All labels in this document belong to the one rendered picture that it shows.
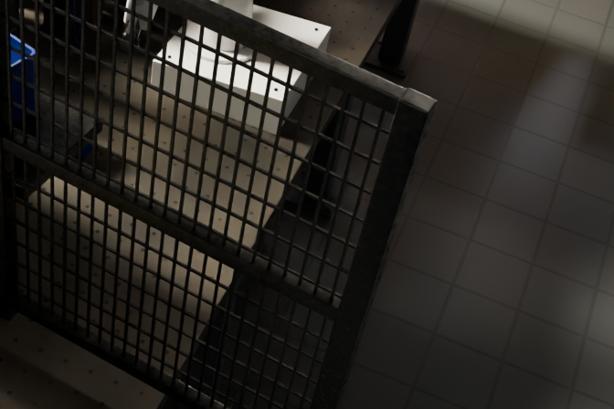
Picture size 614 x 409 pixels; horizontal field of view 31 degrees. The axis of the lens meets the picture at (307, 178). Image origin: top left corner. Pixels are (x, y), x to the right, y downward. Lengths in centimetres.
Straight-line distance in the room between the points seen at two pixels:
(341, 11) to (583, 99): 141
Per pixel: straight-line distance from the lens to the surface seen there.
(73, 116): 196
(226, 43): 250
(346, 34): 281
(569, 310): 329
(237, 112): 247
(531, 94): 398
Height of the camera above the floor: 234
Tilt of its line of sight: 44 degrees down
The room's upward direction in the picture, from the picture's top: 13 degrees clockwise
